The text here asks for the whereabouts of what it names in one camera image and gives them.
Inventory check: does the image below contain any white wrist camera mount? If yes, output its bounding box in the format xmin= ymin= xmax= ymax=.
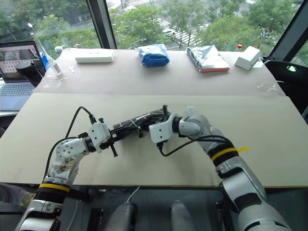
xmin=87 ymin=122 xmax=112 ymax=154
xmin=148 ymin=114 xmax=177 ymax=144

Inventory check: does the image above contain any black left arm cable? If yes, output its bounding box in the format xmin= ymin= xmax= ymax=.
xmin=42 ymin=106 xmax=97 ymax=183

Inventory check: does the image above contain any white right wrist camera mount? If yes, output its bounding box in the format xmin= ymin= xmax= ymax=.
xmin=148 ymin=114 xmax=177 ymax=144

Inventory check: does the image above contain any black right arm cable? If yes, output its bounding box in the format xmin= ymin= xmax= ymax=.
xmin=156 ymin=135 xmax=233 ymax=157

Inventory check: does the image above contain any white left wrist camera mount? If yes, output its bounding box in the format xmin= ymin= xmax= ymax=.
xmin=87 ymin=122 xmax=112 ymax=154

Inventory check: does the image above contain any grey cloth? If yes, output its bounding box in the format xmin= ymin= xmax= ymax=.
xmin=0 ymin=182 xmax=35 ymax=207

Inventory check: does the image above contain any flat white box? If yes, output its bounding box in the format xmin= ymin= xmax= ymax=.
xmin=75 ymin=49 xmax=115 ymax=64

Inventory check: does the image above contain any black umbrella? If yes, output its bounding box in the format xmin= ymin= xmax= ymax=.
xmin=112 ymin=108 xmax=170 ymax=140

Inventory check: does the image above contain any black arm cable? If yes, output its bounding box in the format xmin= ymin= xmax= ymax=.
xmin=156 ymin=135 xmax=233 ymax=157
xmin=42 ymin=106 xmax=97 ymax=183

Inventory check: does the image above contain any clear plastic wrapper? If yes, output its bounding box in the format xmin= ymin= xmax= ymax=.
xmin=255 ymin=82 xmax=278 ymax=92

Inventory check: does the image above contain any blue plastic packet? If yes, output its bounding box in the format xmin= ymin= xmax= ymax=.
xmin=135 ymin=44 xmax=171 ymax=68

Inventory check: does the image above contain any dark rounded shape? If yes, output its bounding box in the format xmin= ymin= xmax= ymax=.
xmin=109 ymin=202 xmax=138 ymax=231

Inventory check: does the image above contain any black cylindrical device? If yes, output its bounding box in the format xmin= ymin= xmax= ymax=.
xmin=15 ymin=61 xmax=45 ymax=88

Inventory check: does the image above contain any white electric toothbrush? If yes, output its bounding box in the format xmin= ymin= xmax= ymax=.
xmin=36 ymin=33 xmax=64 ymax=77

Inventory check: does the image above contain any thin white cable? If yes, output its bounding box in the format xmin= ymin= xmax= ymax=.
xmin=124 ymin=185 xmax=141 ymax=205

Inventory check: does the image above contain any dark window frame post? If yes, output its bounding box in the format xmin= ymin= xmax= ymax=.
xmin=273 ymin=0 xmax=308 ymax=62
xmin=86 ymin=0 xmax=118 ymax=50

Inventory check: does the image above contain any silver foil packet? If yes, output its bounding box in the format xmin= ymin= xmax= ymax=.
xmin=186 ymin=45 xmax=231 ymax=74

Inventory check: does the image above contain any small white box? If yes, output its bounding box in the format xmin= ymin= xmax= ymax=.
xmin=234 ymin=45 xmax=262 ymax=71

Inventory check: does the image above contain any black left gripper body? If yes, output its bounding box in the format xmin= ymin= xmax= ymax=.
xmin=98 ymin=128 xmax=116 ymax=151

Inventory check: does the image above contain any open laptop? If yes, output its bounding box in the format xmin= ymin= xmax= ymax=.
xmin=0 ymin=40 xmax=47 ymax=112

